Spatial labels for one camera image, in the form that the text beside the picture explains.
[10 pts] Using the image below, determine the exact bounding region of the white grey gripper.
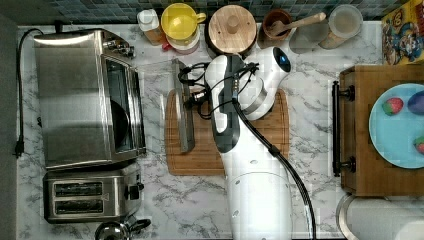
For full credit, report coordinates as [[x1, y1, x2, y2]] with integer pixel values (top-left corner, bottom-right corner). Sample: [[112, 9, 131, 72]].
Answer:
[[205, 55, 244, 153]]

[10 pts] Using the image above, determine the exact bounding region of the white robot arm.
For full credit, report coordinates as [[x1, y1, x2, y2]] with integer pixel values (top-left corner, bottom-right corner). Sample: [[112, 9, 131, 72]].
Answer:
[[205, 47, 292, 240]]

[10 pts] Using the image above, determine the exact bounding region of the stainless steel toaster oven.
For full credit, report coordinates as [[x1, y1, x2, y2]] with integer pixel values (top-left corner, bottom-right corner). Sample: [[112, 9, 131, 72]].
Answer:
[[34, 28, 146, 170]]

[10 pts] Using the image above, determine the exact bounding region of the black canister with wooden lid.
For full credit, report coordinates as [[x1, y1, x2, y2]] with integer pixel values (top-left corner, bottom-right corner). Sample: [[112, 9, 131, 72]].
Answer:
[[204, 5, 257, 57]]

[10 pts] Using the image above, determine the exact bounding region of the pink white bowl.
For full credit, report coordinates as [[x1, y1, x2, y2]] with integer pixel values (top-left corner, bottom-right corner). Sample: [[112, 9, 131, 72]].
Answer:
[[162, 32, 200, 55]]

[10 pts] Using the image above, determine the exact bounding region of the yellow plastic cup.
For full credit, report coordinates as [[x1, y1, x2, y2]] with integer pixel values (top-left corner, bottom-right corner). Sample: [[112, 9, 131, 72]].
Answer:
[[161, 3, 206, 45]]

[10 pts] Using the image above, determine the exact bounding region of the wooden spoon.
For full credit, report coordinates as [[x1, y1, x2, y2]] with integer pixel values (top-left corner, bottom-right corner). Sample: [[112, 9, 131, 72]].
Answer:
[[268, 12, 326, 36]]

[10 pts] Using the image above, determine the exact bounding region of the brown wooden utensil holder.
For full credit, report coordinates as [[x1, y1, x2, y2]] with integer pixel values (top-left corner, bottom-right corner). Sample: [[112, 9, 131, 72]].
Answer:
[[257, 9, 291, 49]]

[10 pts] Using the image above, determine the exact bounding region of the frosted grey tumbler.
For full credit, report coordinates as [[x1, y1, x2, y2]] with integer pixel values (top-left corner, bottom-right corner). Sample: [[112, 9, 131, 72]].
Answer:
[[289, 20, 329, 54]]

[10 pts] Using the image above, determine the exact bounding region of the bamboo cutting board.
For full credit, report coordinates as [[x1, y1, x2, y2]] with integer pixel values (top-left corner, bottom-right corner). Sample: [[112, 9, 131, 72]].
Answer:
[[165, 89, 290, 176]]

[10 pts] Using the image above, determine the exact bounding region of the white-capped spice bottle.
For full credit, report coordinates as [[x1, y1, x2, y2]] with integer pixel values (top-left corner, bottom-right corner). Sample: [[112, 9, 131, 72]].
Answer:
[[137, 9, 165, 46]]

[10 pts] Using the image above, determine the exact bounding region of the clear cereal jar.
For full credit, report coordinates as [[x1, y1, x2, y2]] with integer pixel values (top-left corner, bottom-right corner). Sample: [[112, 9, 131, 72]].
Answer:
[[319, 4, 363, 49]]

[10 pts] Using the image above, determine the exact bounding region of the wooden drawer box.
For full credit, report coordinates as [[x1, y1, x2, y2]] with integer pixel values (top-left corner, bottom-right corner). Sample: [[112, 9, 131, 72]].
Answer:
[[332, 65, 423, 197]]

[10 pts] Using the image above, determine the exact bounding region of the red toy strawberry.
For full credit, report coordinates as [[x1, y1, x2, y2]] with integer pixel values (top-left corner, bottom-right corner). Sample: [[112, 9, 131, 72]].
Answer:
[[382, 97, 404, 116]]

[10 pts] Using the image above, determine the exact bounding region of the silver two-slot toaster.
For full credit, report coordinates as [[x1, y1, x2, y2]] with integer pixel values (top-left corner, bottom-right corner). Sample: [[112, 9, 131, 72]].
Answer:
[[43, 161, 144, 224]]

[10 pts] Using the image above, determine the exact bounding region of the light blue plate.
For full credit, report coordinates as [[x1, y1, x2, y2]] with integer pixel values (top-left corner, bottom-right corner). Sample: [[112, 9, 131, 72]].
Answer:
[[369, 83, 424, 169]]

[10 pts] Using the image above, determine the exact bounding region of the Cap'n Crunch cereal box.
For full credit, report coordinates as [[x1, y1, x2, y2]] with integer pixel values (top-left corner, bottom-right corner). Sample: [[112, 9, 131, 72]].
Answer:
[[382, 0, 424, 65]]

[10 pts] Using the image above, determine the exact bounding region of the metal paper towel holder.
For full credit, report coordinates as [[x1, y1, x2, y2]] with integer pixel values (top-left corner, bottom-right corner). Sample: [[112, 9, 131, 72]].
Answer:
[[336, 194, 359, 240]]

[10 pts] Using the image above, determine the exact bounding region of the stainless steel kettle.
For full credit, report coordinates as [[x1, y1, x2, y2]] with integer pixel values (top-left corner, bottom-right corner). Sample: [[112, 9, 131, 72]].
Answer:
[[95, 216, 151, 240]]

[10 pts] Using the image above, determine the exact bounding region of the purple toy fruit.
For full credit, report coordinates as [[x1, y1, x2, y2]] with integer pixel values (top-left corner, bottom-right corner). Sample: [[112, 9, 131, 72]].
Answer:
[[407, 91, 424, 115]]

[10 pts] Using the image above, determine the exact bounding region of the white paper towel roll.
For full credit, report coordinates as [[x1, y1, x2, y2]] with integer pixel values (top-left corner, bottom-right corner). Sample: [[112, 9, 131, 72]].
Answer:
[[346, 198, 424, 240]]

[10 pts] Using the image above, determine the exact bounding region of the green pink toy fruit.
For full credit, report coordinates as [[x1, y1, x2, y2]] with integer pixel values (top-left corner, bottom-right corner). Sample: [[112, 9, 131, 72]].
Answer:
[[413, 136, 424, 154]]

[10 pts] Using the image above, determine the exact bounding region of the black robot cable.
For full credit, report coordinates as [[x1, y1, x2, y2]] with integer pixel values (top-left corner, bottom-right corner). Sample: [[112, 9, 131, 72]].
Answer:
[[177, 61, 318, 240]]

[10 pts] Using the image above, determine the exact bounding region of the black oven power cord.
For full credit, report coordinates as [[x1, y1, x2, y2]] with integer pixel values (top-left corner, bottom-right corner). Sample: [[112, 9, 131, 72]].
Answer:
[[13, 20, 64, 159]]

